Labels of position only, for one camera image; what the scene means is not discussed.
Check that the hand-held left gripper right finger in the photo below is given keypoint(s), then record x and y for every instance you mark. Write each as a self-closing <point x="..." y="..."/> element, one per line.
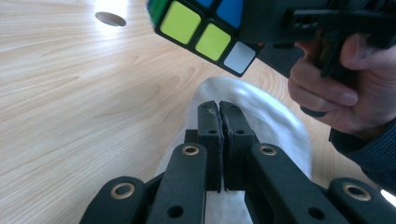
<point x="238" y="133"/>

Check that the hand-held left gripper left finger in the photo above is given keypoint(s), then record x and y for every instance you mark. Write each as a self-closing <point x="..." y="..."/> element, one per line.
<point x="209" y="137"/>

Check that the grey table grommet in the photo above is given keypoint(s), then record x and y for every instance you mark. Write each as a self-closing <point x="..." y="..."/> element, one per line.
<point x="110" y="19"/>

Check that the white wet wipe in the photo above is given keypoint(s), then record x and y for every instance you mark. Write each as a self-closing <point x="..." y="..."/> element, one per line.
<point x="267" y="115"/>

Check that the colourful puzzle cube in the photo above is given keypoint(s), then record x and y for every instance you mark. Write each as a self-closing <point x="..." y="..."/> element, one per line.
<point x="199" y="34"/>

